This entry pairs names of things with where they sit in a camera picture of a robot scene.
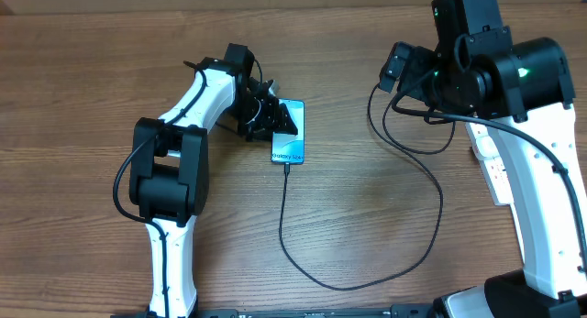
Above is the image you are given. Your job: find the blue Galaxy smartphone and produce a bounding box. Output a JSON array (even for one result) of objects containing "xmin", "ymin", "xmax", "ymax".
[{"xmin": 271, "ymin": 99, "xmax": 305, "ymax": 165}]

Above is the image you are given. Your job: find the black USB charging cable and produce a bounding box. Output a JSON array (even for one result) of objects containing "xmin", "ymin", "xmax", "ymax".
[{"xmin": 277, "ymin": 82, "xmax": 458, "ymax": 292}]

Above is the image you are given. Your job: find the white power strip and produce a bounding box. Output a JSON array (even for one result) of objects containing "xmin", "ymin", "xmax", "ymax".
[{"xmin": 465, "ymin": 123, "xmax": 514, "ymax": 206}]

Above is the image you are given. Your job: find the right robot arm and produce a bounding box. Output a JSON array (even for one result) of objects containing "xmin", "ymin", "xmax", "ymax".
[{"xmin": 379, "ymin": 0, "xmax": 586, "ymax": 317}]

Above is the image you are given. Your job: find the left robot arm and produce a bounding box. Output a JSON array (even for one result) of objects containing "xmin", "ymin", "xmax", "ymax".
[{"xmin": 121, "ymin": 44, "xmax": 305, "ymax": 317}]

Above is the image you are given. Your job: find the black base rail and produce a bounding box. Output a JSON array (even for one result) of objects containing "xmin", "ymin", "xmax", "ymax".
[{"xmin": 188, "ymin": 303, "xmax": 442, "ymax": 318}]

